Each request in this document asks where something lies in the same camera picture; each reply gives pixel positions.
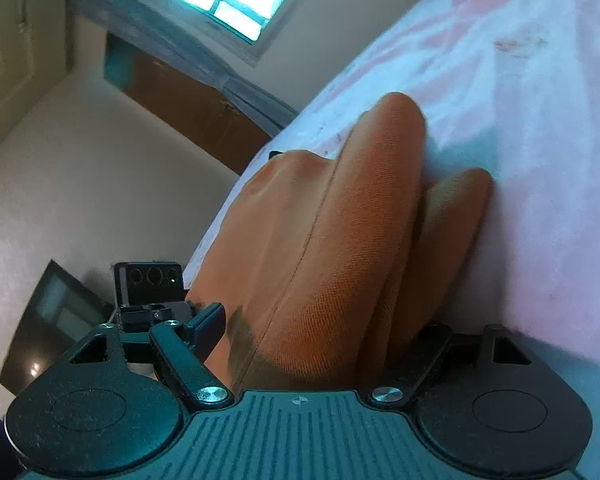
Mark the cream panelled door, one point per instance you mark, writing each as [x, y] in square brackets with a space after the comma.
[10, 50]

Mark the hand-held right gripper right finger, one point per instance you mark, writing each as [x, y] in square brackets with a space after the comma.
[420, 360]

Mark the pink floral bedsheet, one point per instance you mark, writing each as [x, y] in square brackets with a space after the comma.
[530, 160]

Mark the dark cloth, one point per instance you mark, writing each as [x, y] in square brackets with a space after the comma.
[276, 153]

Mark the brown wooden cabinet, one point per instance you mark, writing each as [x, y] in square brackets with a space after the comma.
[195, 105]

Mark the orange pants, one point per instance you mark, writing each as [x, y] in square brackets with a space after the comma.
[320, 260]

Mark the black screen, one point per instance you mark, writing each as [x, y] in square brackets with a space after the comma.
[55, 330]

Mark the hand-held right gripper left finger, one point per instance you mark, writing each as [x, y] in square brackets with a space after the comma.
[207, 330]

